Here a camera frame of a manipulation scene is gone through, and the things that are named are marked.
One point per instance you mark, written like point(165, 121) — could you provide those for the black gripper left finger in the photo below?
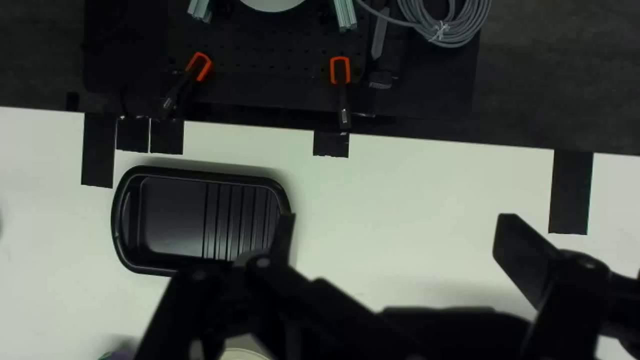
point(221, 313)

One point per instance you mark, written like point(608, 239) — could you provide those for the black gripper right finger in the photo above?
point(573, 300)

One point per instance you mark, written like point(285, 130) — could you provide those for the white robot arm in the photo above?
point(271, 5)

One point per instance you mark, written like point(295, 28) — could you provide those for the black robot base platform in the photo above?
point(273, 66)

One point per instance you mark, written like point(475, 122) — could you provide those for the beige bowl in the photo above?
point(244, 351)

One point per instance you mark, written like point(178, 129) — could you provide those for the black rectangular baking tray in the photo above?
point(192, 217)

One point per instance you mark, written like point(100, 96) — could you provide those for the black tape strip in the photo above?
point(571, 193)
point(151, 134)
point(96, 153)
point(330, 145)

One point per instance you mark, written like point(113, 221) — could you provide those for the orange black clamp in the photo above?
point(198, 66)
point(340, 71)

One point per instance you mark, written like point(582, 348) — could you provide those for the teal metal bracket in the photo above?
point(345, 15)
point(198, 8)

